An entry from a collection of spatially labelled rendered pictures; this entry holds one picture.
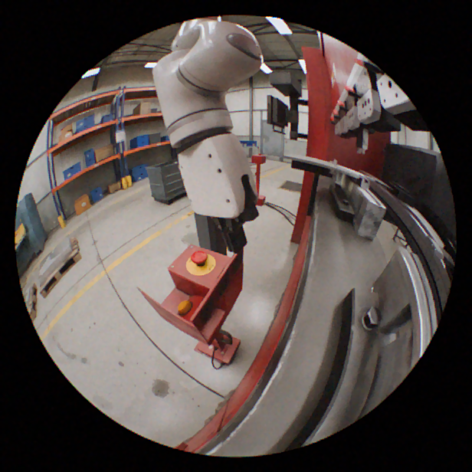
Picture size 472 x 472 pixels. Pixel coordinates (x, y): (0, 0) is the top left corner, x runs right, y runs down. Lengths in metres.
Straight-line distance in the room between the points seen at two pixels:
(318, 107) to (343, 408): 1.57
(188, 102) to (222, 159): 0.08
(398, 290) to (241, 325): 1.02
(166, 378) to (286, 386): 1.00
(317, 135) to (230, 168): 1.32
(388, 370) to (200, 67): 0.34
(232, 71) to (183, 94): 0.06
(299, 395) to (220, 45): 0.32
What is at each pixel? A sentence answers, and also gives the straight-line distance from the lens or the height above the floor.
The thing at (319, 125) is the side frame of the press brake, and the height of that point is 1.28.
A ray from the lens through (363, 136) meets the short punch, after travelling 0.58.
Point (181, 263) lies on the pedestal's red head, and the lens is 0.38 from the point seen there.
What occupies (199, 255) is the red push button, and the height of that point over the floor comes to 0.81.
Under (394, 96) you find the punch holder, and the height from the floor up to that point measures 1.19.
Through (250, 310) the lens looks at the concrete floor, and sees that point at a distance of 1.16.
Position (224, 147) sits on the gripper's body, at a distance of 0.17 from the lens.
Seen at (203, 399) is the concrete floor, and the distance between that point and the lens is 1.08.
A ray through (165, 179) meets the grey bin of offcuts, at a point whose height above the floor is 0.47.
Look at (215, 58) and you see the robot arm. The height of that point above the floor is 1.13.
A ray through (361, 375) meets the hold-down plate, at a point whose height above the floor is 0.90.
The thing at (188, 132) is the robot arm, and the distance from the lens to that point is 0.18.
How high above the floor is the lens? 1.04
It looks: 36 degrees down
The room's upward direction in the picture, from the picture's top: straight up
